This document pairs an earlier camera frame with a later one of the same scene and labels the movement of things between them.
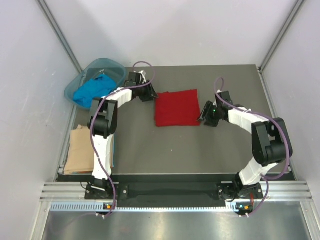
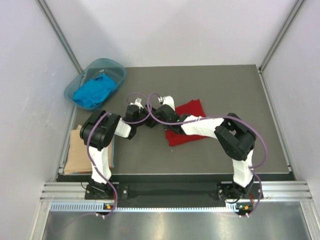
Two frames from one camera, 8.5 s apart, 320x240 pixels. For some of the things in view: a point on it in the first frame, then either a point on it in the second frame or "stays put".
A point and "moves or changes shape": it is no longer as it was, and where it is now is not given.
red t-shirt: x=177 y=108 moves or changes shape
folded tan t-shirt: x=81 y=157 stays put
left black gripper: x=150 y=93 -> x=152 y=119
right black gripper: x=210 y=122 -> x=164 y=124
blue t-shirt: x=98 y=87 stays put
